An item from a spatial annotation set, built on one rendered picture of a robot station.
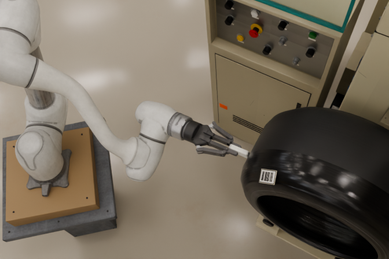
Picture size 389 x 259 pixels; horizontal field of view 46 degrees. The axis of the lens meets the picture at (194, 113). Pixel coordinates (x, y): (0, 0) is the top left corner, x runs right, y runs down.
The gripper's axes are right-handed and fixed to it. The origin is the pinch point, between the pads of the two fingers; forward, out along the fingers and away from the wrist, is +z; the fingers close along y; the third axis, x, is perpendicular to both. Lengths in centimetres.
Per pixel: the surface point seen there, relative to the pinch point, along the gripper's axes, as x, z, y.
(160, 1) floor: 98, -141, 123
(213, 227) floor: 115, -29, -5
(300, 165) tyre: -21.5, 23.8, -5.0
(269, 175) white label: -16.7, 16.5, -9.6
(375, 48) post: -38, 31, 26
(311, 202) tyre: -15.9, 29.7, -11.7
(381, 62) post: -33, 33, 26
